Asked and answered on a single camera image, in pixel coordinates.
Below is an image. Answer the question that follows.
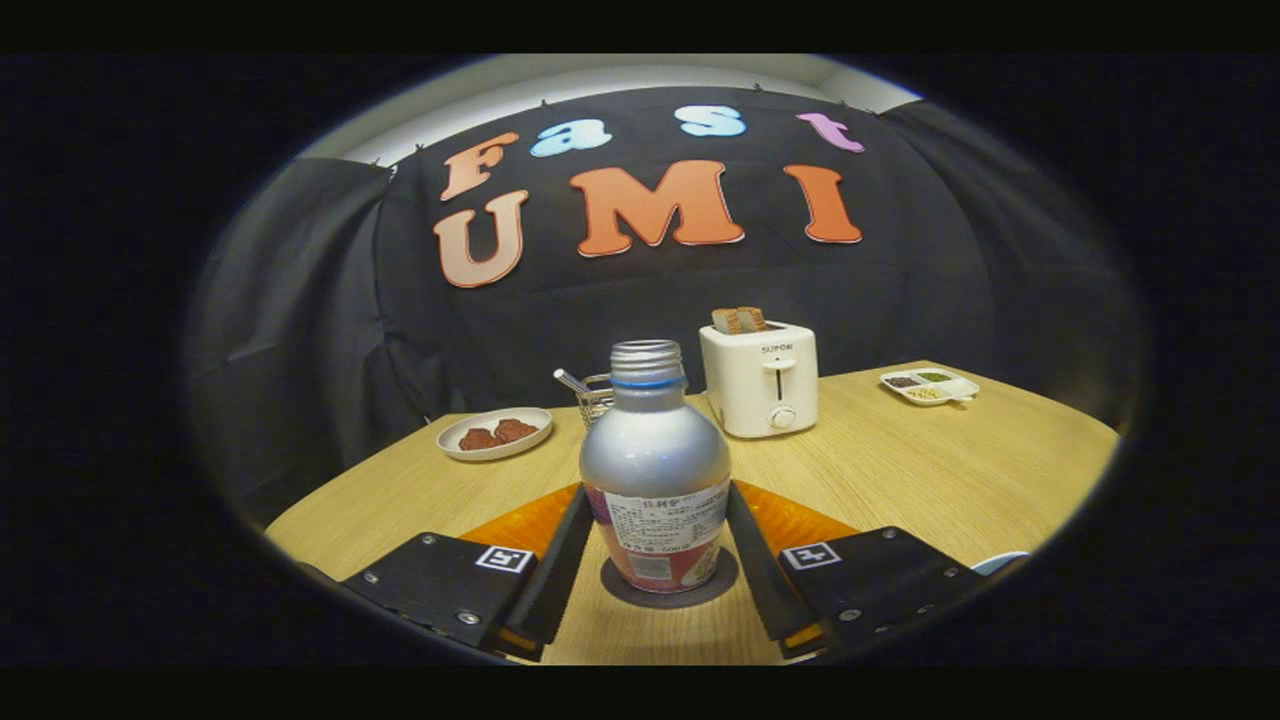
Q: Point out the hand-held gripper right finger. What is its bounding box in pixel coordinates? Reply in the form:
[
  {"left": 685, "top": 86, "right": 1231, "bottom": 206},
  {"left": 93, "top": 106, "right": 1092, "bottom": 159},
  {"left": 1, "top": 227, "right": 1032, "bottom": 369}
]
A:
[{"left": 725, "top": 480, "right": 1001, "bottom": 661}]

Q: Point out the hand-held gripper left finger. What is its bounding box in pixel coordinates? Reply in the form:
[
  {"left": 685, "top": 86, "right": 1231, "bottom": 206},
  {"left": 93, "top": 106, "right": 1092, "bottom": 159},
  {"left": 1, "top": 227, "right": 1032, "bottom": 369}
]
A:
[{"left": 340, "top": 484, "right": 595, "bottom": 663}]

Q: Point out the dark round coaster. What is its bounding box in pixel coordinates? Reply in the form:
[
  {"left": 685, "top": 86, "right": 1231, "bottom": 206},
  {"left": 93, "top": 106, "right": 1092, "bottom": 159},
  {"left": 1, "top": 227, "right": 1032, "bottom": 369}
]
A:
[{"left": 600, "top": 545, "right": 741, "bottom": 609}]

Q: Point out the silver juice bottle pink label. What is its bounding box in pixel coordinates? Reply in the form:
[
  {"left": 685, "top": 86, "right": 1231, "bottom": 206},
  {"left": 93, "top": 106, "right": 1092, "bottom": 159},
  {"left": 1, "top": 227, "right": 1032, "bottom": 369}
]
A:
[{"left": 579, "top": 340, "right": 733, "bottom": 595}]

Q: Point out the white oval plate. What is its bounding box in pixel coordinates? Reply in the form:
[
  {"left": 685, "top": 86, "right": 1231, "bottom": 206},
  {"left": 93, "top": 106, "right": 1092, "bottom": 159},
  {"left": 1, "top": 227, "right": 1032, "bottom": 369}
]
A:
[{"left": 436, "top": 406, "right": 554, "bottom": 462}]

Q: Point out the wooden table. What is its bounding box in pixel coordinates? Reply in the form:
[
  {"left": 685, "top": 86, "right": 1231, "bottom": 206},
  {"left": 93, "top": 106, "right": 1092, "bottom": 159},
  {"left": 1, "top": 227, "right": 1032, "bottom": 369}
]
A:
[{"left": 265, "top": 360, "right": 1121, "bottom": 666}]

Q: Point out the white toaster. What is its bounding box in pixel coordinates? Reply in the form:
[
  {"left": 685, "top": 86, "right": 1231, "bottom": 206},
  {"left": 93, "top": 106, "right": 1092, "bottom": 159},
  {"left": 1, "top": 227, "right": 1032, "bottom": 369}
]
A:
[{"left": 699, "top": 320, "right": 820, "bottom": 439}]

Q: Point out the white divided condiment tray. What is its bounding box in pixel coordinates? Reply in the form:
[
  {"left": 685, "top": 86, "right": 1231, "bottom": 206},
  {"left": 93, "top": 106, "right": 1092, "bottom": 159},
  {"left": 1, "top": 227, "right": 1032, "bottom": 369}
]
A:
[{"left": 880, "top": 368, "right": 981, "bottom": 407}]

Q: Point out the black backdrop cloth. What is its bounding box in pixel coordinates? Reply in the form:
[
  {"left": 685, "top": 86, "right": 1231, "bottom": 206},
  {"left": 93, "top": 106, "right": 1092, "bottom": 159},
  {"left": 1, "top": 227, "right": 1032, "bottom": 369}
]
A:
[{"left": 185, "top": 85, "right": 1146, "bottom": 531}]

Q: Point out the metal wire basket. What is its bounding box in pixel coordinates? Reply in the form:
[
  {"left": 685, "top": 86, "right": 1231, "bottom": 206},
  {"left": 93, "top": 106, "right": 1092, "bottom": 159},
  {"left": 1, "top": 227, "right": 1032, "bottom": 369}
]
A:
[{"left": 555, "top": 368, "right": 616, "bottom": 431}]

